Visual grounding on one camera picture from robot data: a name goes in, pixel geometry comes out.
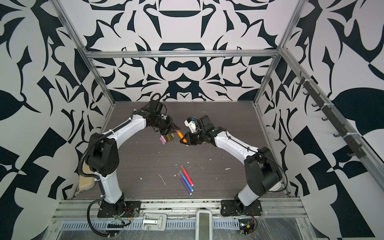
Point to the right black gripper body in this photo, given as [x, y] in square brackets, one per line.
[197, 138]

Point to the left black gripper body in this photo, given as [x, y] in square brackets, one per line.
[165, 125]

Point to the orange marker pen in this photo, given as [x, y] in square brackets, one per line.
[181, 136]

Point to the red marker pen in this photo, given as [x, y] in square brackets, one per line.
[187, 175]

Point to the purple marker pen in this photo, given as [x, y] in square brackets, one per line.
[184, 184]

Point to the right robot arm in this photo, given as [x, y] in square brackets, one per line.
[263, 173]

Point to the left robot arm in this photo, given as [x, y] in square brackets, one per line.
[101, 158]

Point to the white round clock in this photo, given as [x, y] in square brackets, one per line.
[276, 187]

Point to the white handheld device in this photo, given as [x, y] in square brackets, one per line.
[204, 225]

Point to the small circuit board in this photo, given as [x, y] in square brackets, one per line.
[247, 226]

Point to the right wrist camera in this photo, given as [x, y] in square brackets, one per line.
[191, 124]

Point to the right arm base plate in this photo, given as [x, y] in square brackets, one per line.
[235, 208]

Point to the aluminium frame crossbar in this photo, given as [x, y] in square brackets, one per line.
[181, 54]

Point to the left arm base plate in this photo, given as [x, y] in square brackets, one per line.
[123, 209]

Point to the white latch bracket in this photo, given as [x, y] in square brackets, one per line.
[154, 222]

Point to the wall hook rail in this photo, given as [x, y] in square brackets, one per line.
[333, 115]

